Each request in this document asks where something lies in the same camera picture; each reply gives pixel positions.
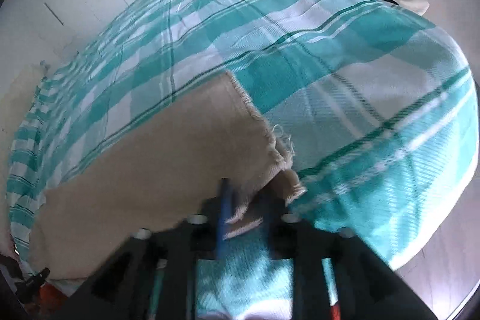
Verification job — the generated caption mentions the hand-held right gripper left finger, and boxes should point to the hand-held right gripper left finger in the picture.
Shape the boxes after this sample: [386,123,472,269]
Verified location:
[49,178,237,320]

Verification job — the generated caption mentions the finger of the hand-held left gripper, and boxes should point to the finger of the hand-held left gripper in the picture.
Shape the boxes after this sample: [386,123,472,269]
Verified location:
[17,268,51,304]

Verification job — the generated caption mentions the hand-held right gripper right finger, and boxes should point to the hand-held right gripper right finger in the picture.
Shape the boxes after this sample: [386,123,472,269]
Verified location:
[259,190,439,320]

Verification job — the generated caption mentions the khaki pants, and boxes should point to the khaki pants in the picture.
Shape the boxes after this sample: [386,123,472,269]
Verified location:
[28,72,307,287]

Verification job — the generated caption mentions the red fleece blanket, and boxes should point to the red fleece blanket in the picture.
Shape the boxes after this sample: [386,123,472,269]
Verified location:
[37,284,77,307]

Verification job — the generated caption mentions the cream headboard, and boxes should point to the cream headboard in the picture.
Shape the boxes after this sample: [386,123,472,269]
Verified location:
[0,61,49,231]

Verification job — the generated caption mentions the teal checked bed cover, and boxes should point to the teal checked bed cover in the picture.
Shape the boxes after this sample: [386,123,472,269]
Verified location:
[7,0,479,320]

